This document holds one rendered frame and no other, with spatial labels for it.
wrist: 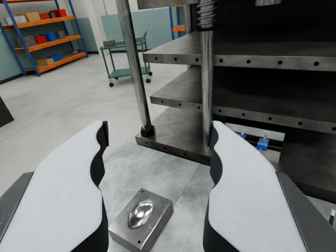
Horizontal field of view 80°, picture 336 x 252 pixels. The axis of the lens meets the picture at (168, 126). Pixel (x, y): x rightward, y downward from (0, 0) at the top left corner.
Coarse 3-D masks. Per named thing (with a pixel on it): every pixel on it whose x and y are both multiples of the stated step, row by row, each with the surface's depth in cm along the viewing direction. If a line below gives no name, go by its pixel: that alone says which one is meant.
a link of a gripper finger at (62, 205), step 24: (96, 120) 11; (72, 144) 9; (96, 144) 9; (48, 168) 8; (72, 168) 8; (96, 168) 9; (24, 192) 7; (48, 192) 7; (72, 192) 7; (96, 192) 7; (24, 216) 6; (48, 216) 6; (72, 216) 6; (96, 216) 6; (24, 240) 5; (48, 240) 5; (72, 240) 6; (96, 240) 6
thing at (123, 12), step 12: (120, 0) 92; (120, 12) 94; (120, 24) 98; (132, 24) 99; (132, 36) 100; (132, 48) 103; (132, 60) 106; (132, 72) 110; (144, 96) 118; (144, 108) 121; (144, 120) 125; (144, 132) 128
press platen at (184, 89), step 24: (192, 72) 150; (216, 72) 144; (240, 72) 138; (264, 72) 133; (288, 72) 128; (312, 72) 124; (168, 96) 118; (192, 96) 114; (216, 96) 110; (240, 96) 107; (264, 96) 104; (288, 96) 101; (312, 96) 98; (264, 120) 92; (288, 120) 87; (312, 120) 82
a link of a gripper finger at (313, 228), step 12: (288, 180) 8; (288, 192) 7; (300, 192) 7; (288, 204) 7; (300, 204) 7; (312, 204) 7; (300, 216) 6; (312, 216) 6; (300, 228) 6; (312, 228) 6; (324, 228) 6; (312, 240) 6; (324, 240) 6
